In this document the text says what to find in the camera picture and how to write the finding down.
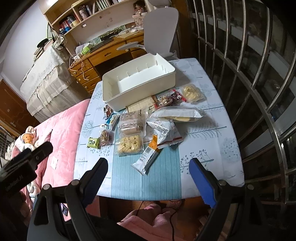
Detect small green candy packet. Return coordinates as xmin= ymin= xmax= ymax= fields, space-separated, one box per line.
xmin=87 ymin=137 xmax=100 ymax=149

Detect small nut snack packet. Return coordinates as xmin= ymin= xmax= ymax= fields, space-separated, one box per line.
xmin=99 ymin=130 xmax=114 ymax=147

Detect square cracker clear pack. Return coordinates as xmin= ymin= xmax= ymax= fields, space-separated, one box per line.
xmin=115 ymin=134 xmax=144 ymax=156

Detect orange white snack stick pack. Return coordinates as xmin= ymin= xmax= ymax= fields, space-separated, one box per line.
xmin=132 ymin=135 xmax=160 ymax=175

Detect white red snack bag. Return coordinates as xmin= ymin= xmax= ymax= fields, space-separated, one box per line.
xmin=146 ymin=118 xmax=184 ymax=149

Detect blue white small snack packet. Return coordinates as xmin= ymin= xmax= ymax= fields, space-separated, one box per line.
xmin=105 ymin=113 xmax=120 ymax=131

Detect small brown chocolate packet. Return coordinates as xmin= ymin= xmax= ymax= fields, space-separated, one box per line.
xmin=103 ymin=105 xmax=113 ymax=120

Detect brown cake clear pack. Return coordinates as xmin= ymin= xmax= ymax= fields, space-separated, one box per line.
xmin=118 ymin=110 xmax=145 ymax=137

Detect large white cracker bag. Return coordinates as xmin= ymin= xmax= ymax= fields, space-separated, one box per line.
xmin=151 ymin=106 xmax=206 ymax=122

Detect yellow cookies clear bag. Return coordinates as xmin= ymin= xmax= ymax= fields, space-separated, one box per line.
xmin=181 ymin=84 xmax=205 ymax=103

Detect beige wafer bar pack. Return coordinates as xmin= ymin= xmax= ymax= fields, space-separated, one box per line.
xmin=126 ymin=96 xmax=156 ymax=113

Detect red mixed nuts packet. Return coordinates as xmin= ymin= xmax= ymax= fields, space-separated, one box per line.
xmin=155 ymin=89 xmax=187 ymax=109

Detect stuffed toy on bed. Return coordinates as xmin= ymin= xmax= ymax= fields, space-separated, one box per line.
xmin=5 ymin=126 xmax=39 ymax=161

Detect lace covered cabinet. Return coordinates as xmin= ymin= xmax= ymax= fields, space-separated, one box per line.
xmin=20 ymin=45 xmax=90 ymax=123

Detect white printed tablecloth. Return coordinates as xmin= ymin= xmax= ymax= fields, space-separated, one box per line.
xmin=73 ymin=57 xmax=245 ymax=201

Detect wooden desk with drawers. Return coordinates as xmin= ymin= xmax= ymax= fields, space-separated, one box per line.
xmin=69 ymin=30 xmax=146 ymax=94

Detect green tissue pack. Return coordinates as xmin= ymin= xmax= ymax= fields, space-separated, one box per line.
xmin=81 ymin=46 xmax=91 ymax=55

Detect white plastic organizer box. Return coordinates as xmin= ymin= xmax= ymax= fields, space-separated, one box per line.
xmin=102 ymin=53 xmax=176 ymax=111

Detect wooden bookshelf hutch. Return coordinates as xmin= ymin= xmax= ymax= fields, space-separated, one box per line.
xmin=38 ymin=1 xmax=136 ymax=55

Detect metal window security bars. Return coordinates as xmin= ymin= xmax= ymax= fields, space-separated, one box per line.
xmin=188 ymin=1 xmax=295 ymax=205

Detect grey office chair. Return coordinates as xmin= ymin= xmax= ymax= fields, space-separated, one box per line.
xmin=117 ymin=7 xmax=179 ymax=59

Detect doll on desk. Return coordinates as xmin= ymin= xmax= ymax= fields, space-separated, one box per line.
xmin=132 ymin=0 xmax=147 ymax=27

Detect white charging cable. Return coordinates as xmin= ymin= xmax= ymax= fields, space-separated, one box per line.
xmin=68 ymin=53 xmax=88 ymax=82

